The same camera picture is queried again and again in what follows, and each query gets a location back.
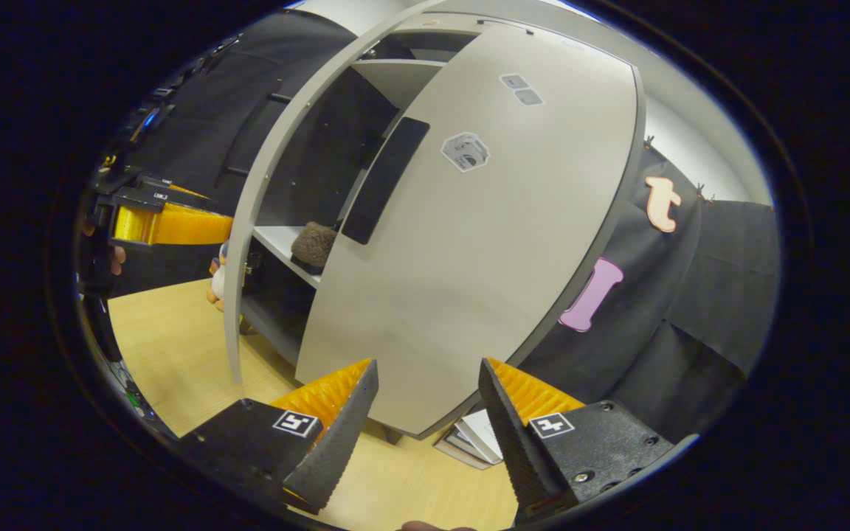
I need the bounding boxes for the white orange toy figure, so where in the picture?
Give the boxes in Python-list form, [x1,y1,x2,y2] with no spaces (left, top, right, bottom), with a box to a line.
[207,240,230,312]

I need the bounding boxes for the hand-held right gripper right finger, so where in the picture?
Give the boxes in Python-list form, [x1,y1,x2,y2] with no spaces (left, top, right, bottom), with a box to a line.
[478,358,675,521]

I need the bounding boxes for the white shoe cabinet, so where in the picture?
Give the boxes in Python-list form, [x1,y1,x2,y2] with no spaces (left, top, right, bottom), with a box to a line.
[237,0,651,443]

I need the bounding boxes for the grey book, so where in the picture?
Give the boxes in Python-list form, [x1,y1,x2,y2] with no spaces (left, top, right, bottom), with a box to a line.
[434,428,494,471]

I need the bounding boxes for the black door handle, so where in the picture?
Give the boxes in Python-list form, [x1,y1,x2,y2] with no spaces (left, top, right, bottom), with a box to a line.
[341,116,432,246]

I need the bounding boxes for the brown fuzzy shoe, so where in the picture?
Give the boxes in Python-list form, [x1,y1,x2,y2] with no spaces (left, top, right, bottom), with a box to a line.
[291,221,339,275]

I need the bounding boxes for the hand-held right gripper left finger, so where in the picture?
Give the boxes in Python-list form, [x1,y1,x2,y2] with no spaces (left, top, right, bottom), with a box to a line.
[178,359,380,516]

